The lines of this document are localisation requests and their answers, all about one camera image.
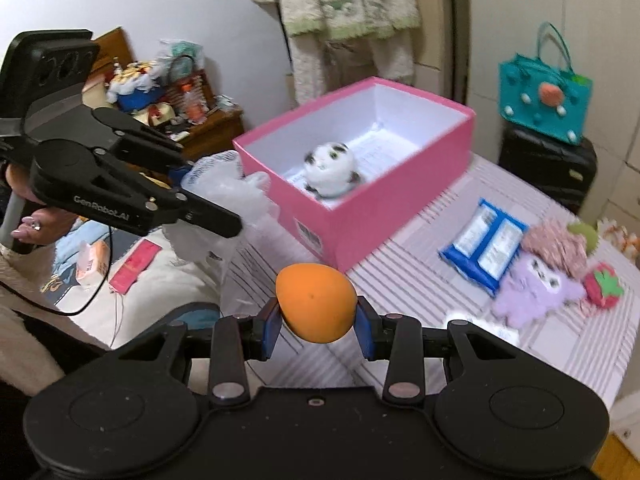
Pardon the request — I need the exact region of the clear plastic bag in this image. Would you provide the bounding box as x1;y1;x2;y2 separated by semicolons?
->
163;150;280;314

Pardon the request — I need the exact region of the orange plush fruit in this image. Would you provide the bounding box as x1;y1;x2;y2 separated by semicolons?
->
276;263;358;344

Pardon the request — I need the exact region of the purple Kuromi plush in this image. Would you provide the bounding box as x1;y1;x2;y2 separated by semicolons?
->
491;252;586;330

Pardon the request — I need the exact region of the white brown round plush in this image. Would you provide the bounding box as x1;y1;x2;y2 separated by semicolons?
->
303;142;361;198

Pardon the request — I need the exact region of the pink floral fabric cap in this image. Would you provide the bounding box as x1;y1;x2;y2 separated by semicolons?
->
522;219;587;280

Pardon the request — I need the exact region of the red strawberry plush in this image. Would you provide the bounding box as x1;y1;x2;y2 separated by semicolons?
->
582;262;624;310

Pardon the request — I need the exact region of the green plush fruit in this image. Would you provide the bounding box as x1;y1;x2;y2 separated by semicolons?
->
567;221;599;256

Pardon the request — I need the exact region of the left hand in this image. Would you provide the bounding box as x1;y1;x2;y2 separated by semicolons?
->
6;164;77;246

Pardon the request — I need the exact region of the blue flower bouquet box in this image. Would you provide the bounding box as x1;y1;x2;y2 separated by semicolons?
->
105;60;165;113

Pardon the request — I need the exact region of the orange drink bottle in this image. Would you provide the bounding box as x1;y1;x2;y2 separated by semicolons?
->
182;84;203;124

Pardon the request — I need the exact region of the red envelope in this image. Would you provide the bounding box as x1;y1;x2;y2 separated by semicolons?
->
110;240;162;295

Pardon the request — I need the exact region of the brown wicker basket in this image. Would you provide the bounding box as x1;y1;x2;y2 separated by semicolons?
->
165;54;215;113

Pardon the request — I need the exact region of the wooden nightstand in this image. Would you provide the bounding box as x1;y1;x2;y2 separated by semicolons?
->
171;106;245;162

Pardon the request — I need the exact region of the blue wet wipes pack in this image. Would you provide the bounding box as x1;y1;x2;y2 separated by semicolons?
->
439;198;528;297

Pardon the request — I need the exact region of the printed paper sheet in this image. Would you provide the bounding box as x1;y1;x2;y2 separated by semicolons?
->
284;127;421;196

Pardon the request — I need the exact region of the pink cardboard box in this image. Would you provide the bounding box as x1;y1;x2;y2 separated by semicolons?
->
233;77;475;271

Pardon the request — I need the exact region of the black suitcase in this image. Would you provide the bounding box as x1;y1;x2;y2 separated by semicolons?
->
498;122;598;214

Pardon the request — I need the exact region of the cream green knitted cardigan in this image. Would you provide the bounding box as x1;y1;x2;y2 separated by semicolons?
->
252;0;421;105

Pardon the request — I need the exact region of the teal felt handbag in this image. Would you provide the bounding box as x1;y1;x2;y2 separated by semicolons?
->
498;22;592;145

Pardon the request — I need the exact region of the black cable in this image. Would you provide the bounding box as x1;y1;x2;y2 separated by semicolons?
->
0;224;114;317

